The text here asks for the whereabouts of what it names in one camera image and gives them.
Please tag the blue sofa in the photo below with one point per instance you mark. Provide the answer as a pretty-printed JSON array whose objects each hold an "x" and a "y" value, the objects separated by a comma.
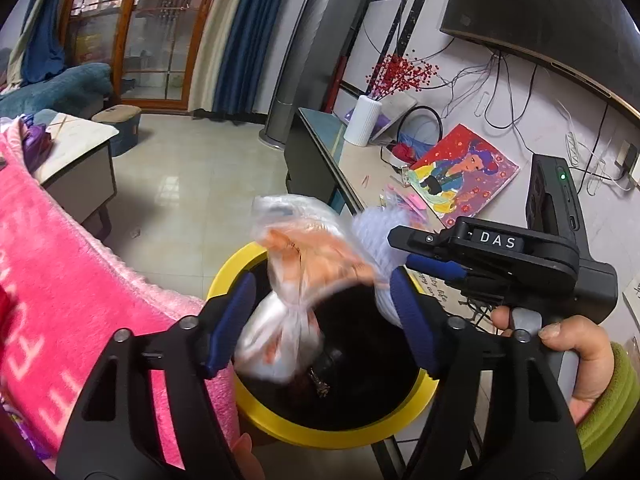
[{"x": 50, "y": 87}]

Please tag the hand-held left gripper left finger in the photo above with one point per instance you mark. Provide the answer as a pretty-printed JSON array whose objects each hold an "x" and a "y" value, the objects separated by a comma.
[{"x": 227, "y": 330}]

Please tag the purple cloth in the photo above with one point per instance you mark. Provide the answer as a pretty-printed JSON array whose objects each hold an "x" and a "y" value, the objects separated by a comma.
[{"x": 35, "y": 142}]

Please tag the pink blanket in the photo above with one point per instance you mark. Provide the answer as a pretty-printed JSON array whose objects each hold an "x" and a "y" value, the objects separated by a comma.
[{"x": 75, "y": 285}]

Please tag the clear plastic bag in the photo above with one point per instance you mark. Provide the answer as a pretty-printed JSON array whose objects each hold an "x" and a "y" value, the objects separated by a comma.
[{"x": 300, "y": 260}]

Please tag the pale lilac fluffy wad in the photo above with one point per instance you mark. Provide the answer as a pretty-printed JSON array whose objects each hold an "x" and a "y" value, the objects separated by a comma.
[{"x": 375, "y": 240}]

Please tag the person's right hand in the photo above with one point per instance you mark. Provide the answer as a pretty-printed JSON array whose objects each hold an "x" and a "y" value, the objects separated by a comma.
[{"x": 592, "y": 355}]

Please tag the grey tower air conditioner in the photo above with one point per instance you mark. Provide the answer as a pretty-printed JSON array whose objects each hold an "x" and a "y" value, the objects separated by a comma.
[{"x": 310, "y": 50}]

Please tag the red berry branches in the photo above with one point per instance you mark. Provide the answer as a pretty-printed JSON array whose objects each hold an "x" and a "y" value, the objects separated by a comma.
[{"x": 405, "y": 72}]

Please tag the black hoop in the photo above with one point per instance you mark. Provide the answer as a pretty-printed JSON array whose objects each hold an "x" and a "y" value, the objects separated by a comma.
[{"x": 439, "y": 120}]

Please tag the person's right forearm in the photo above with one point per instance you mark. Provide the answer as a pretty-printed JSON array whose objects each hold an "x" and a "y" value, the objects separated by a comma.
[{"x": 615, "y": 410}]

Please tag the yellow rimmed trash bin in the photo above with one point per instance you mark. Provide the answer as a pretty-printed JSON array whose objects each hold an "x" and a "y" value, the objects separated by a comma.
[{"x": 320, "y": 432}]

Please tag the colourful figure painting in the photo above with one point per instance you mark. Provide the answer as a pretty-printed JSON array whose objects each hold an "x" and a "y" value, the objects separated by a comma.
[{"x": 465, "y": 175}]

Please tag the white ribbed vase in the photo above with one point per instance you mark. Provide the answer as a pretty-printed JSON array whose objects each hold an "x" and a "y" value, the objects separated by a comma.
[{"x": 362, "y": 122}]

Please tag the white power strip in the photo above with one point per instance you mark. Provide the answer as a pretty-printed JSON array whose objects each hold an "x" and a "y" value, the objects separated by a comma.
[{"x": 572, "y": 147}]

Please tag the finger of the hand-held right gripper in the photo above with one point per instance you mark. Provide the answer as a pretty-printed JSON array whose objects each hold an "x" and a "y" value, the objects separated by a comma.
[
  {"x": 415, "y": 240},
  {"x": 435, "y": 266}
]

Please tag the black television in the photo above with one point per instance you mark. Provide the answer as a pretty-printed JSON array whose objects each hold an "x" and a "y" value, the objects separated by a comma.
[{"x": 540, "y": 5}]

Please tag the blue curtain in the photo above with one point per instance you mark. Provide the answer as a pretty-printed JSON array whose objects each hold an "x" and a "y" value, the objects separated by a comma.
[
  {"x": 47, "y": 25},
  {"x": 255, "y": 35}
]

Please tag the wooden framed glass door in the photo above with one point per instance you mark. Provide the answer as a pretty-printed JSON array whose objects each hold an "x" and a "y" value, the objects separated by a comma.
[{"x": 150, "y": 35}]

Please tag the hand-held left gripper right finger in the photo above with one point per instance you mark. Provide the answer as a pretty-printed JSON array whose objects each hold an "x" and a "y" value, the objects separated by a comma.
[{"x": 415, "y": 320}]

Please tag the cream curtain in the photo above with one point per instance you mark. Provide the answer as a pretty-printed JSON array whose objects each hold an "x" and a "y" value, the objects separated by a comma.
[{"x": 215, "y": 50}]

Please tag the white top coffee table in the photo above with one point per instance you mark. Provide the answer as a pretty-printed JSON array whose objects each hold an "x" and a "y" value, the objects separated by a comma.
[{"x": 75, "y": 180}]

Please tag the tv cabinet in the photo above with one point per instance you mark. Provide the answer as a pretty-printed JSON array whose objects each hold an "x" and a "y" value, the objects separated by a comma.
[{"x": 360, "y": 170}]

